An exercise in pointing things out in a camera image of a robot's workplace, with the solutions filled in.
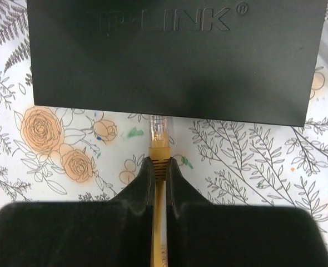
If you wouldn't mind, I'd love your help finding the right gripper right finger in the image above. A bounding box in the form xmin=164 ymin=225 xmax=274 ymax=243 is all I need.
xmin=166 ymin=159 xmax=328 ymax=266

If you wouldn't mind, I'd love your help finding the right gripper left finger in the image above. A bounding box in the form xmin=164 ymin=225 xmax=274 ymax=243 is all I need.
xmin=0 ymin=159 xmax=155 ymax=266

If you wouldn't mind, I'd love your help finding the yellow ethernet cable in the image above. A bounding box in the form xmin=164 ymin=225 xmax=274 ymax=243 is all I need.
xmin=147 ymin=113 xmax=172 ymax=267

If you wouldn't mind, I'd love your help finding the black network switch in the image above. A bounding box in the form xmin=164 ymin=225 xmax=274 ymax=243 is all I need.
xmin=27 ymin=1 xmax=327 ymax=126

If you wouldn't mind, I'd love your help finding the floral table mat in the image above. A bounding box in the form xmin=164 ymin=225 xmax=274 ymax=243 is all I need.
xmin=0 ymin=1 xmax=328 ymax=248

